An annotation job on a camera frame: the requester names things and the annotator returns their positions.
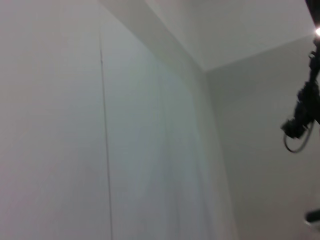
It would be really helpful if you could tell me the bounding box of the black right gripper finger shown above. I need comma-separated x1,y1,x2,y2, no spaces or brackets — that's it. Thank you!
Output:
305,208,320,224

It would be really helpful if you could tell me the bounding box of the black hanging device with cable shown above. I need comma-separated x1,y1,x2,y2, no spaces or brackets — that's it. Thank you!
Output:
280,0,320,154

